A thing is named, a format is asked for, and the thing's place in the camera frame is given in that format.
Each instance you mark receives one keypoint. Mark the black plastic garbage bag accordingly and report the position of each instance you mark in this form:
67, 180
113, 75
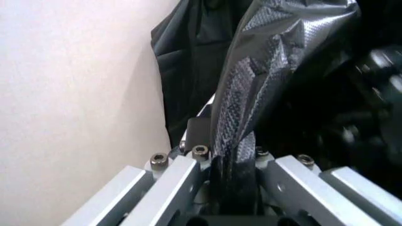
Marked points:
251, 70

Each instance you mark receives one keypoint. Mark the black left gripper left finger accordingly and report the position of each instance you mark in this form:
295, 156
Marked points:
176, 179

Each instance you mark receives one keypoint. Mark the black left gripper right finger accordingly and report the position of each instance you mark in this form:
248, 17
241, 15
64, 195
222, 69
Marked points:
295, 183

